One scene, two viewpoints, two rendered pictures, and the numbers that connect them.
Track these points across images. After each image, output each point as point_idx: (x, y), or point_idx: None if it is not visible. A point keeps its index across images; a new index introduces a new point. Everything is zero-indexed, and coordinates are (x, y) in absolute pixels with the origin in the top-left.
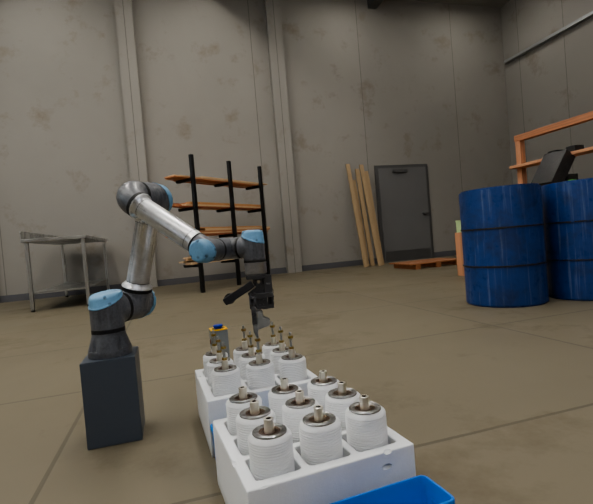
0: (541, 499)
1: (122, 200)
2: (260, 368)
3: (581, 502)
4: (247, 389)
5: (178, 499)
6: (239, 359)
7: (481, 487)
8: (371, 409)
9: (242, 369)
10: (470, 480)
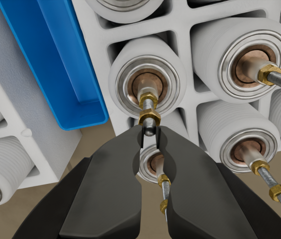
0: (3, 219)
1: None
2: (108, 87)
3: (2, 231)
4: (112, 38)
5: None
6: (249, 20)
7: (15, 201)
8: None
9: (221, 27)
10: (24, 200)
